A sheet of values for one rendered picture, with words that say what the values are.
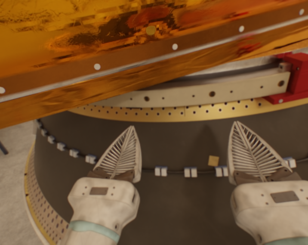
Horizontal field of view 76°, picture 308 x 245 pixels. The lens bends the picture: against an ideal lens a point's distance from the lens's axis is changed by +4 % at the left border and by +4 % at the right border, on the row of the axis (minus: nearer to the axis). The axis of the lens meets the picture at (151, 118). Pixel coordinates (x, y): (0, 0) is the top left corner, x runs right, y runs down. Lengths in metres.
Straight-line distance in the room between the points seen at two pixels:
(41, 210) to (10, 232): 1.84
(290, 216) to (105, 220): 0.22
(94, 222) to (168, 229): 0.38
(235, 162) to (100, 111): 0.43
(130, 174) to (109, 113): 0.30
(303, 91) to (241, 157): 0.25
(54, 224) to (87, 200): 0.65
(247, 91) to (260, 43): 0.12
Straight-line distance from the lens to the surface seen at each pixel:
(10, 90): 0.40
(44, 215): 1.01
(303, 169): 0.66
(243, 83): 0.48
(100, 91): 0.39
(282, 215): 0.28
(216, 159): 0.56
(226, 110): 0.54
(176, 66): 0.42
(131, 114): 0.56
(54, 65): 0.38
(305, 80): 0.54
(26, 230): 2.76
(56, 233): 0.94
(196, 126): 0.53
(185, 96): 0.46
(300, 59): 0.52
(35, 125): 1.43
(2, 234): 2.91
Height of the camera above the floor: 1.90
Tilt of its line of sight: 32 degrees down
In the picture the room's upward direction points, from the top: 11 degrees counter-clockwise
